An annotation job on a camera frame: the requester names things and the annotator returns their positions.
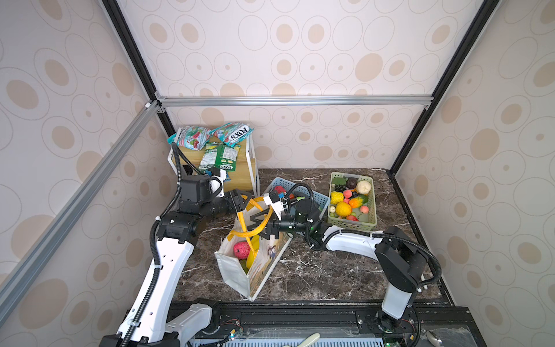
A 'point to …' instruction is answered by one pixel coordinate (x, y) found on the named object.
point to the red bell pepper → (280, 189)
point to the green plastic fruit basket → (366, 222)
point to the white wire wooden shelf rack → (244, 179)
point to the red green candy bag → (190, 137)
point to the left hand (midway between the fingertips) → (251, 195)
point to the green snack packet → (219, 155)
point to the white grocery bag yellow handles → (250, 222)
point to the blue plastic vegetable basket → (319, 201)
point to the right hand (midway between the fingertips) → (252, 226)
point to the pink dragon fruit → (241, 249)
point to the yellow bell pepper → (336, 197)
